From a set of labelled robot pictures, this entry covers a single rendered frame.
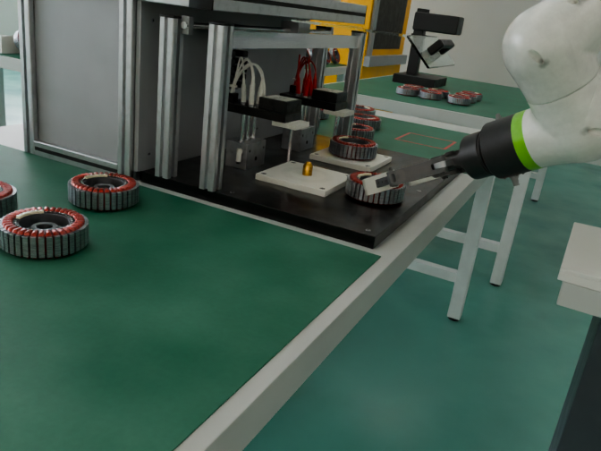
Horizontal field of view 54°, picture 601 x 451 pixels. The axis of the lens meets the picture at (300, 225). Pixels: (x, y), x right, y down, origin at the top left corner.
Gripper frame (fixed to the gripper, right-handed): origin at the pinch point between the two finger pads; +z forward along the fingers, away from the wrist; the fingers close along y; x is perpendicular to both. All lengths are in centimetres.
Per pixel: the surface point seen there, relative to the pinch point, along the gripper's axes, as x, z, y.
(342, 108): 20.6, 21.4, 17.8
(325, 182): 3.2, 11.4, -5.4
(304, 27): 39.7, 21.0, 11.7
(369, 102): 45, 97, 132
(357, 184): 1.0, 3.6, -5.6
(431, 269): -32, 69, 107
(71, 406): -14, -13, -70
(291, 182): 4.8, 14.2, -11.4
